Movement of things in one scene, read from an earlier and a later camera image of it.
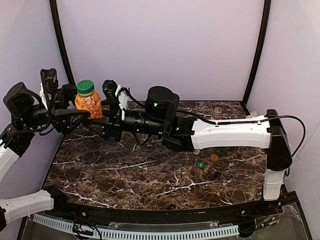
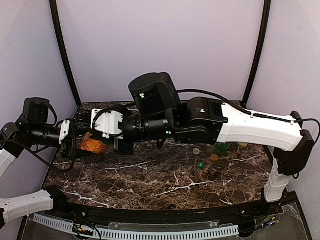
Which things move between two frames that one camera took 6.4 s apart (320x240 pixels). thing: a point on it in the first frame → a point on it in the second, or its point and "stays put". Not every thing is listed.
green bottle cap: x=200 y=165 stays put
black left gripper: x=55 y=107 → x=69 y=144
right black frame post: x=263 y=38 stays put
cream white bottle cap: x=196 y=152 stays put
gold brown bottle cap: x=214 y=157 stays put
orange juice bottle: x=87 y=99 → x=89 y=143
